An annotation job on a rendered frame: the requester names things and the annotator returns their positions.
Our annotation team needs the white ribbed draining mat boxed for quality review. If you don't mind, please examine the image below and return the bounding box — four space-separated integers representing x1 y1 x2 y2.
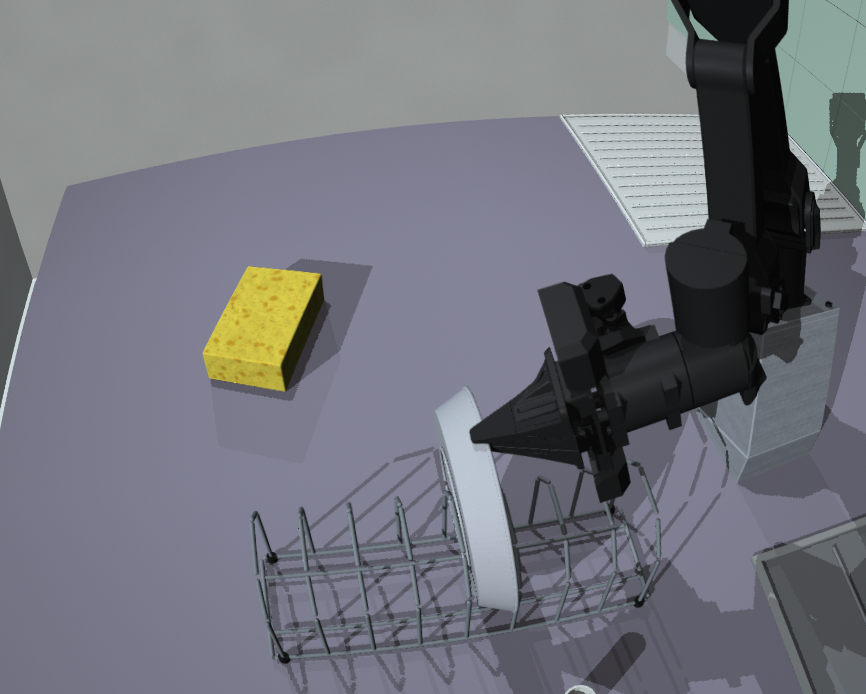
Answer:
560 114 866 247

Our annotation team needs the grey wire dish rack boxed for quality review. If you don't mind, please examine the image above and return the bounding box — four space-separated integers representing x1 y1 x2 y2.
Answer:
250 467 660 664

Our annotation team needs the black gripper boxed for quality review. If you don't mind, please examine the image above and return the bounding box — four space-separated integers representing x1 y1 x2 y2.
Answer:
469 282 693 503

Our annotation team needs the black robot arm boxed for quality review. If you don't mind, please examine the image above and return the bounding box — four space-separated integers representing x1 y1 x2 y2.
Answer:
577 0 821 409

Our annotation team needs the white round plate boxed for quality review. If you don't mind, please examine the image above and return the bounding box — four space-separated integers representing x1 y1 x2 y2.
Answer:
434 386 519 613

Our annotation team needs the yellow sponge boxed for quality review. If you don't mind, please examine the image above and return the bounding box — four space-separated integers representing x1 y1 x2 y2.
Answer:
203 266 324 392

